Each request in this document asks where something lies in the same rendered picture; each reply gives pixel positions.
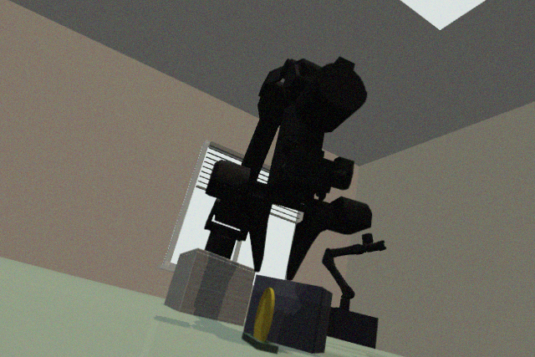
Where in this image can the gold coin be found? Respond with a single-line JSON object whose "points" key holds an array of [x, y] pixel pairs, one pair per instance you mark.
{"points": [[264, 315]]}

